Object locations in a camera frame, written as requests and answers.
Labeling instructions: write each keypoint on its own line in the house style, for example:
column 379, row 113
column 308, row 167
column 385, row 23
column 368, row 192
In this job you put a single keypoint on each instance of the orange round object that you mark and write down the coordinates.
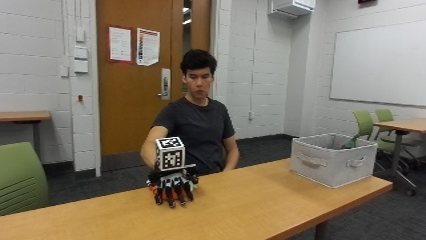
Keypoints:
column 164, row 196

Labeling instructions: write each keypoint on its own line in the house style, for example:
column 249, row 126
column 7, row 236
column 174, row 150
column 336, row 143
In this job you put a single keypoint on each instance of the white marker cube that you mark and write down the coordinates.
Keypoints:
column 171, row 154

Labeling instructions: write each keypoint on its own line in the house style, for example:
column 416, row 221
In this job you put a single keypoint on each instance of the the person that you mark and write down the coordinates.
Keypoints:
column 200, row 123

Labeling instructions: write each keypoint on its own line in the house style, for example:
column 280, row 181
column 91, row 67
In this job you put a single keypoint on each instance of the wooden door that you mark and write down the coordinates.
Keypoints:
column 128, row 110

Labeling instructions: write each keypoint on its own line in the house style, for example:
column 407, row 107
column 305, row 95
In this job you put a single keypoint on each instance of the green chair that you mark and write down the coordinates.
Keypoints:
column 20, row 180
column 365, row 123
column 384, row 115

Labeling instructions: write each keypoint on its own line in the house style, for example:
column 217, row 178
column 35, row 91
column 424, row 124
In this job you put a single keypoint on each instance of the grey fabric storage bin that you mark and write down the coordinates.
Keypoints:
column 331, row 163

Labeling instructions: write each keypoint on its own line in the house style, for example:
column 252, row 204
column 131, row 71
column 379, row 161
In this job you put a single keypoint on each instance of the wooden side table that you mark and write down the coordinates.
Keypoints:
column 24, row 116

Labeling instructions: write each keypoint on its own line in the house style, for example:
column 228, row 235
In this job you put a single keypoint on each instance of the dark green object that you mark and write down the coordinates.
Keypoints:
column 349, row 142

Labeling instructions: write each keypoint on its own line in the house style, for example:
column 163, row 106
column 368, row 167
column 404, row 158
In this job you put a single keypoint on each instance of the colourful paper poster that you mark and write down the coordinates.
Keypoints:
column 148, row 46

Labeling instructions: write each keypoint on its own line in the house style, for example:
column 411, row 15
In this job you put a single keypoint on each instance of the white paper notice red border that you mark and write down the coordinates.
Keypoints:
column 120, row 44

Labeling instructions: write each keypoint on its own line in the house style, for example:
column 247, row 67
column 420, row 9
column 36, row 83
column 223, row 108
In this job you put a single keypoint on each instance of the wooden table with metal leg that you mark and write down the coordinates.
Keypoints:
column 401, row 125

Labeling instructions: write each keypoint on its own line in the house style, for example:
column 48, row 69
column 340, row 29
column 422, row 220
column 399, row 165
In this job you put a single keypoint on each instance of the whiteboard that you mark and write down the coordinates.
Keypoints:
column 381, row 63

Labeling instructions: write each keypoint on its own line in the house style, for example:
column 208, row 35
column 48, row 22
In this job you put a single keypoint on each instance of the red ceiling sign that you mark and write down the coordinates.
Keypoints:
column 367, row 1

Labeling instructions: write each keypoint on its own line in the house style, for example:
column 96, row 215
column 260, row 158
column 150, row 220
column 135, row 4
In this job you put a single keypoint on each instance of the white wall outlet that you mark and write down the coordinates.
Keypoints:
column 251, row 115

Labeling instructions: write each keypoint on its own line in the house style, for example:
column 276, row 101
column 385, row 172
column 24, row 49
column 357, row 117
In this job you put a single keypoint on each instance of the small red wall device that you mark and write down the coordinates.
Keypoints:
column 80, row 98

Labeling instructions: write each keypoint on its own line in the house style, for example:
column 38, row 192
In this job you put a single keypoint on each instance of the white wall switch box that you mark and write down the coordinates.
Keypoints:
column 80, row 52
column 80, row 66

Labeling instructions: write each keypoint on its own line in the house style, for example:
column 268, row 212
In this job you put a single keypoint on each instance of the white wall-mounted unit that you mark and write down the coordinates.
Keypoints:
column 291, row 7

